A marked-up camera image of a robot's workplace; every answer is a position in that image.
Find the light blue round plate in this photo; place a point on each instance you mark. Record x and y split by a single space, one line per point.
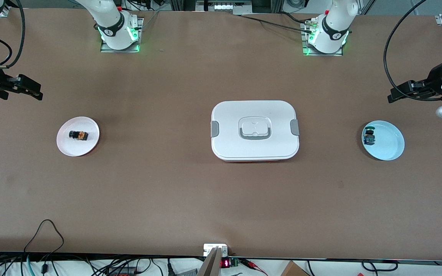
390 142

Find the short aluminium frame profile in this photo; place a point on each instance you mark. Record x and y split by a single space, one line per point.
4 13

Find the red clip lead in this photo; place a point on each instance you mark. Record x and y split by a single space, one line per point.
253 264

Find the small white box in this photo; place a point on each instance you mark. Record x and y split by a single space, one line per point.
209 248

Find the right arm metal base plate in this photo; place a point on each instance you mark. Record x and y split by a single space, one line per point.
108 50

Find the red digit display board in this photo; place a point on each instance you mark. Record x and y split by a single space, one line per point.
225 263

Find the white lunch box grey latches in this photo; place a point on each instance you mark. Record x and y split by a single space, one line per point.
228 145

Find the grey aluminium bar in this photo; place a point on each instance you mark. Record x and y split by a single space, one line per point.
210 266

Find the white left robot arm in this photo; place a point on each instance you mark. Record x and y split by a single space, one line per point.
336 23

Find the green push button switch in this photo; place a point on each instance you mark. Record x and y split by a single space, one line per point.
369 138

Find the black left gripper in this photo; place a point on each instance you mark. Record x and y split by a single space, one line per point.
434 79

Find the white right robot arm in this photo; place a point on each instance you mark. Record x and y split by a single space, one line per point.
109 23

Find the pink round plate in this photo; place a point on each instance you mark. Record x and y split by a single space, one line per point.
75 148

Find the black device white lights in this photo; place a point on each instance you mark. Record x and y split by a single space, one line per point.
225 7

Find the brown cardboard box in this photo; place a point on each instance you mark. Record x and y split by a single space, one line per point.
292 270

